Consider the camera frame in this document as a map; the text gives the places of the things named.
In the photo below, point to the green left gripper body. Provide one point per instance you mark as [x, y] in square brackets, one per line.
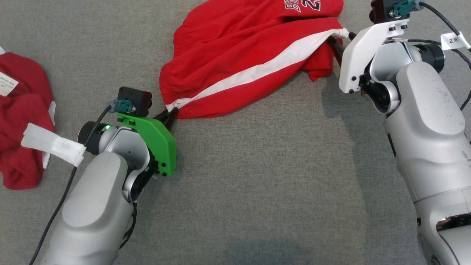
[162, 143]

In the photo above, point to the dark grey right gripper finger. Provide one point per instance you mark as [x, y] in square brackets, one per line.
[338, 51]
[352, 36]

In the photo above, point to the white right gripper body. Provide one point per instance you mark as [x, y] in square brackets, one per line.
[355, 59]

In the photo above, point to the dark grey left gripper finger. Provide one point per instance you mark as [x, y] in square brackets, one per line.
[163, 117]
[173, 117]

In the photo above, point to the red shorts with white stripe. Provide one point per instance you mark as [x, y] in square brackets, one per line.
[235, 48]

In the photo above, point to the red jersey with white label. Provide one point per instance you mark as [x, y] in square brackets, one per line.
[22, 121]

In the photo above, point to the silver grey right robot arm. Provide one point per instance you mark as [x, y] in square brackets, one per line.
[430, 140]

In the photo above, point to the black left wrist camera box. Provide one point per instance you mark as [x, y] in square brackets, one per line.
[135, 96]

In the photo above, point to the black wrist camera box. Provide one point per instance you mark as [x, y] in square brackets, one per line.
[382, 9]
[135, 96]

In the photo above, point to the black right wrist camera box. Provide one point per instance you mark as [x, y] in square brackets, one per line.
[382, 9]

